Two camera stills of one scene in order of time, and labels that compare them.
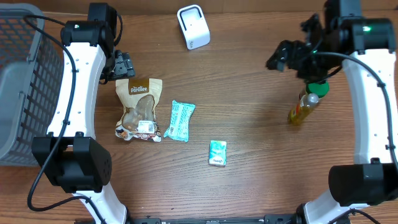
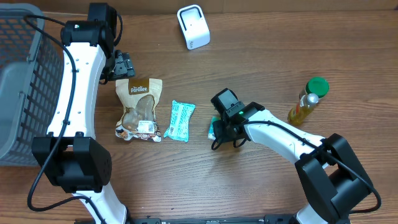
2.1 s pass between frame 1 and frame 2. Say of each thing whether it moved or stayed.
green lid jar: stayed
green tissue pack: moved
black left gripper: stayed
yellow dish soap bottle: stayed
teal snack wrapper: stayed
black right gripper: moved
